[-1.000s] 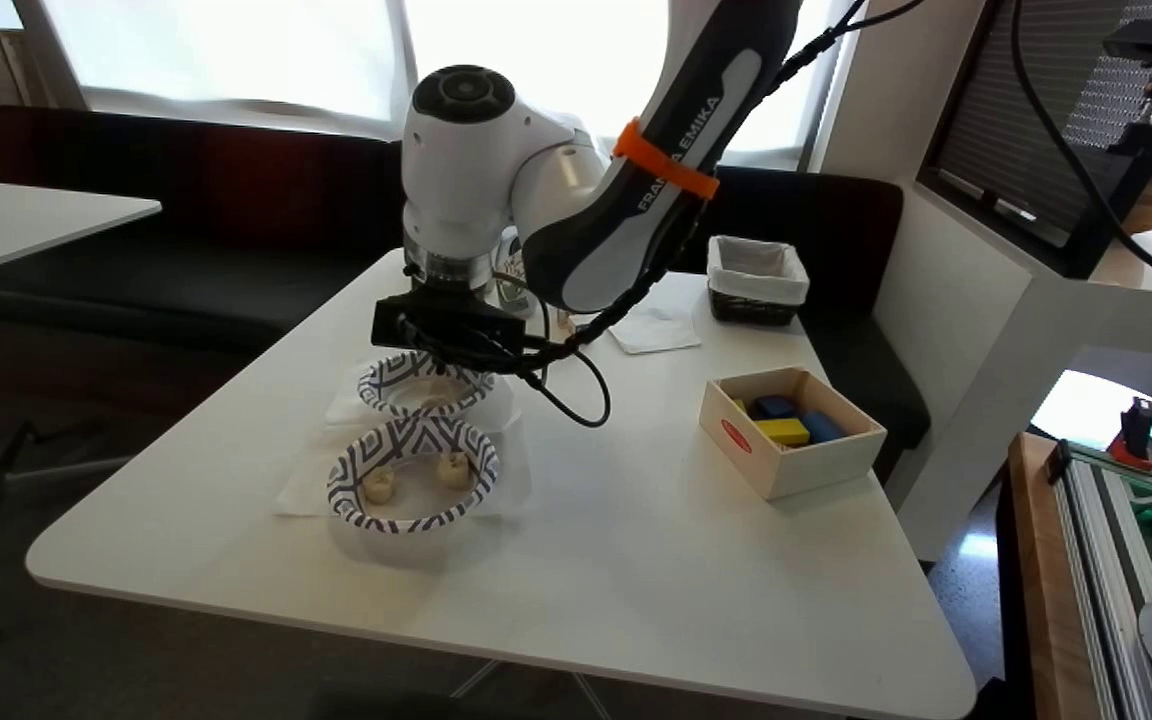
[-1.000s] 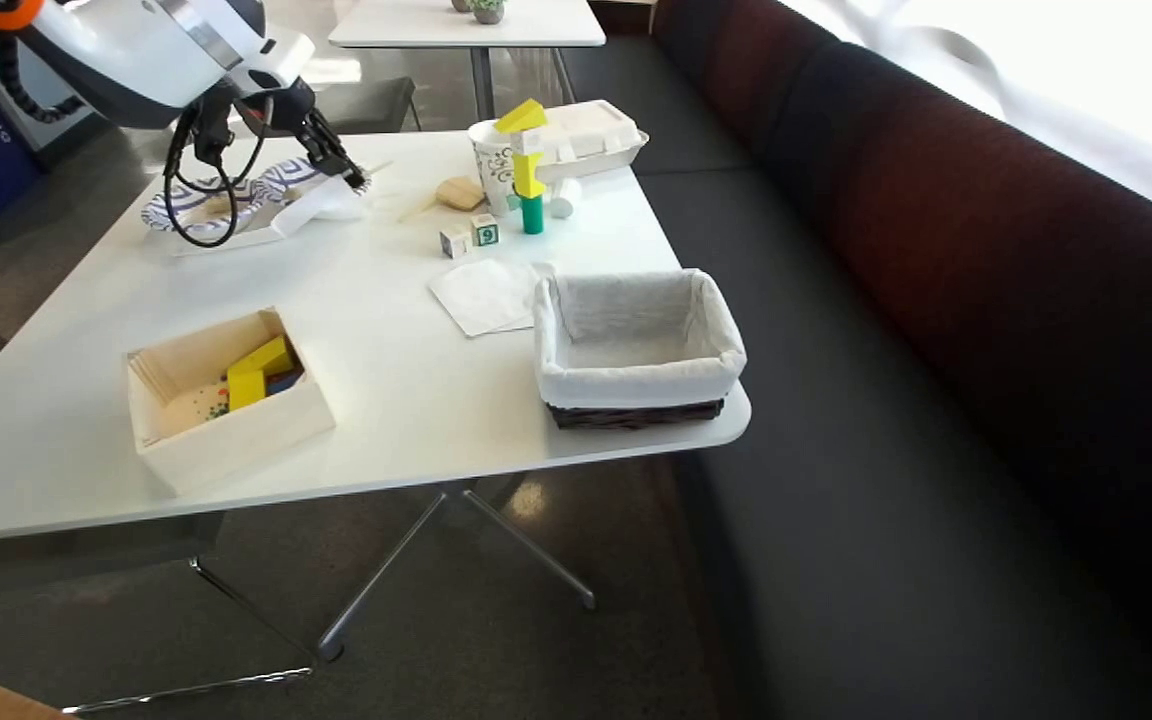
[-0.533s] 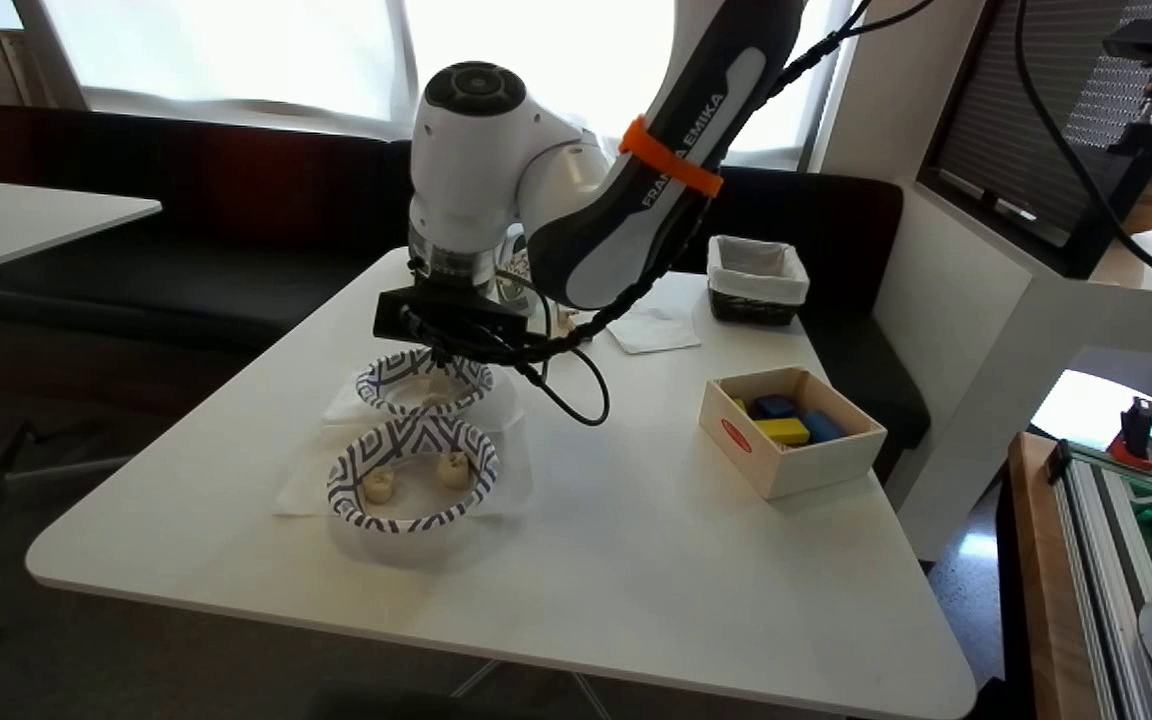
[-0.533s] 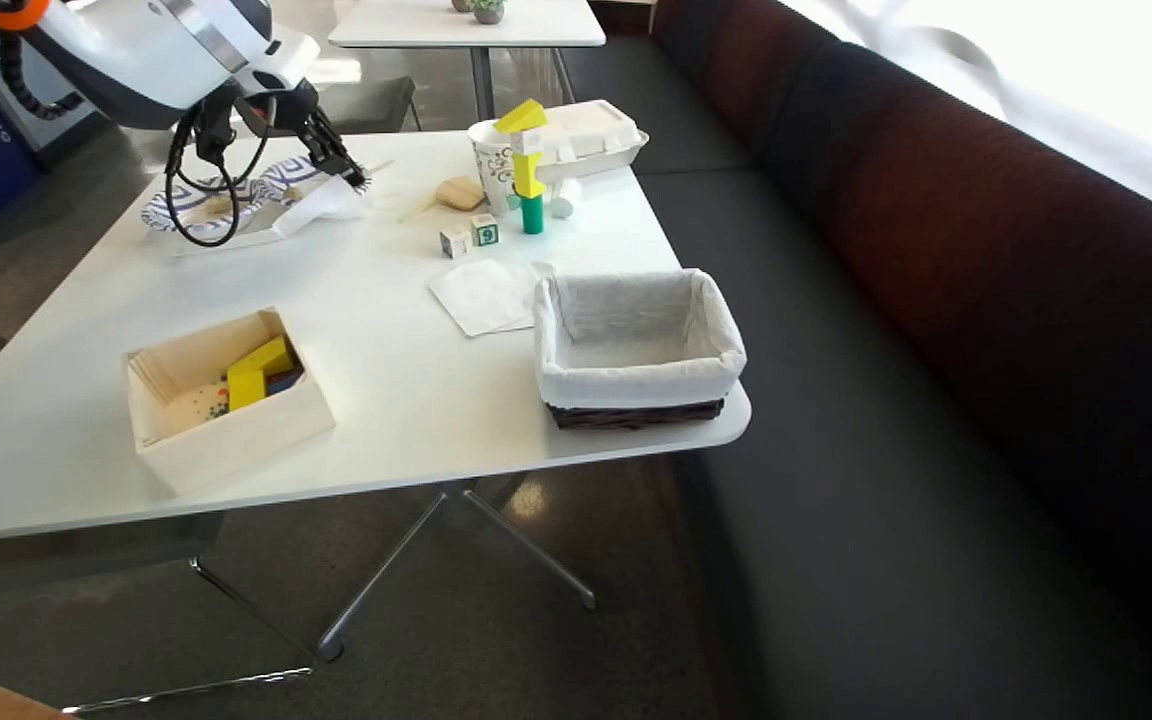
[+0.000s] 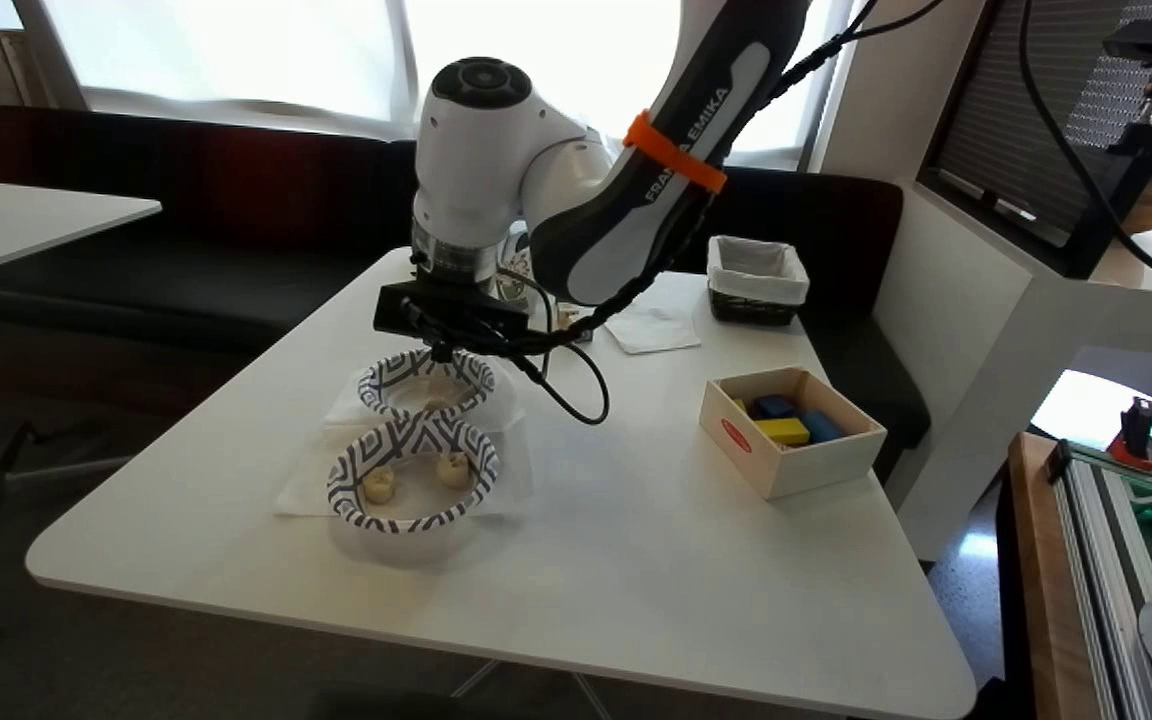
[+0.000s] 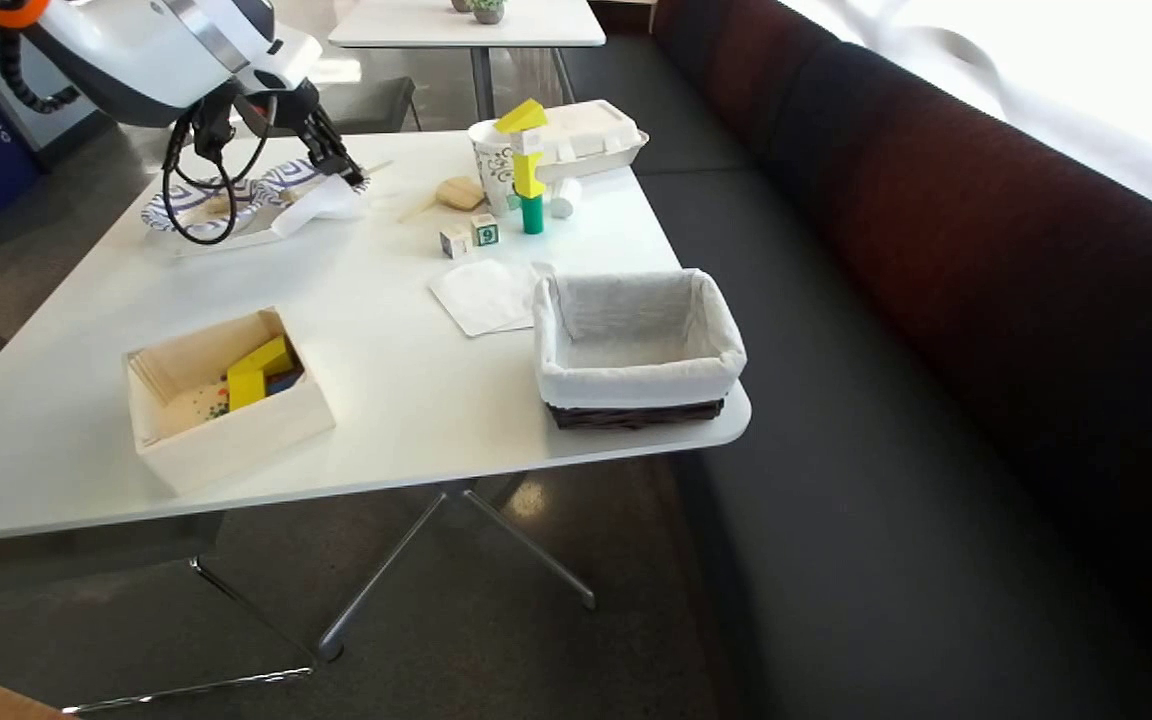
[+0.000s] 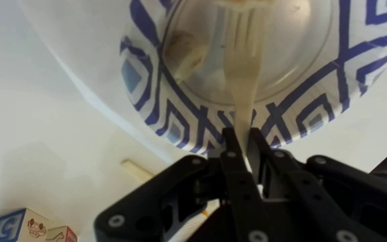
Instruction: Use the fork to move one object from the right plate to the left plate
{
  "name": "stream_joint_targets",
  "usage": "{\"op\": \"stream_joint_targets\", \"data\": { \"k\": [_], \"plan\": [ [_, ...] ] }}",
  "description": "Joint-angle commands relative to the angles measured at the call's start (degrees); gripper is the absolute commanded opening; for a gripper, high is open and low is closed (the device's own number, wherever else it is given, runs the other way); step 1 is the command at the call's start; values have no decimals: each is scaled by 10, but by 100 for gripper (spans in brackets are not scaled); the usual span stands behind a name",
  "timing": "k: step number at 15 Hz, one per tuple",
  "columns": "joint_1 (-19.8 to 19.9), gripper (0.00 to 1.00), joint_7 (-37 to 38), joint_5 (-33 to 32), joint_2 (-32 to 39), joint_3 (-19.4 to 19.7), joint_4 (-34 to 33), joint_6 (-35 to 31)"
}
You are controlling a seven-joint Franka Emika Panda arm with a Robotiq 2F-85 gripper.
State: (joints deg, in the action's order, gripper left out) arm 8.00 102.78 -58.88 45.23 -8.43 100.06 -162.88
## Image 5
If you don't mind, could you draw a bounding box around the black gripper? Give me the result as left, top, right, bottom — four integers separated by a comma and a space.
412, 257, 512, 371

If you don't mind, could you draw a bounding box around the blue patterned paper plate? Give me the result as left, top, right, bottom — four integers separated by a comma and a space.
323, 405, 509, 538
355, 341, 501, 419

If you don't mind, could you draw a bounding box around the white paper napkin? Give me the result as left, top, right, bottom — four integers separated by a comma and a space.
603, 301, 707, 356

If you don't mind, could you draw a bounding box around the dark upholstered bench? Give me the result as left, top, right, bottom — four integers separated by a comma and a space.
0, 103, 930, 470

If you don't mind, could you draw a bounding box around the dark wicker basket white liner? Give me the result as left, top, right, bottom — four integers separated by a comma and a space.
705, 230, 811, 328

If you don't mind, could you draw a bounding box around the yellow rectangular wooden block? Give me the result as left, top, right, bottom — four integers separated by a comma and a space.
751, 417, 811, 448

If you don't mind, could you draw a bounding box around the pale wooden box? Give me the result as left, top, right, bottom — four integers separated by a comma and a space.
694, 368, 888, 505

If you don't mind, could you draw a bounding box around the blue wooden cylinder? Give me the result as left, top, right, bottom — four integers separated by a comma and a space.
790, 405, 849, 442

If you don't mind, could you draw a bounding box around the white side table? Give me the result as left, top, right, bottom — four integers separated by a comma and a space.
0, 175, 169, 293

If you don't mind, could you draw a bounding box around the black monitor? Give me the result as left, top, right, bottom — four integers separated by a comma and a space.
915, 0, 1147, 278

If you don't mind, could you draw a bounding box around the wooden workbench top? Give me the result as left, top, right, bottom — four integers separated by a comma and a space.
1009, 430, 1073, 720

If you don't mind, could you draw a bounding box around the red black tool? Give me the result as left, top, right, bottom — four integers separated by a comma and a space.
1111, 390, 1152, 464

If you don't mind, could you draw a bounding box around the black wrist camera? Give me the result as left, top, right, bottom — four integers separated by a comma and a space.
370, 278, 536, 356

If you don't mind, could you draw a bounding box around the black camera cable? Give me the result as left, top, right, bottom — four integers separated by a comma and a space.
501, 313, 615, 430

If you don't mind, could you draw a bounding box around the orange strap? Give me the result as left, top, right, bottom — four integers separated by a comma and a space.
618, 106, 730, 201

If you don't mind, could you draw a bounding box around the black hanging cable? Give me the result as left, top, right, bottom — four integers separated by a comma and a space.
1015, 0, 1152, 309

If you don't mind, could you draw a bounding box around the aluminium frame machine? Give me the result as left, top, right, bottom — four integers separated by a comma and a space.
1038, 434, 1152, 720

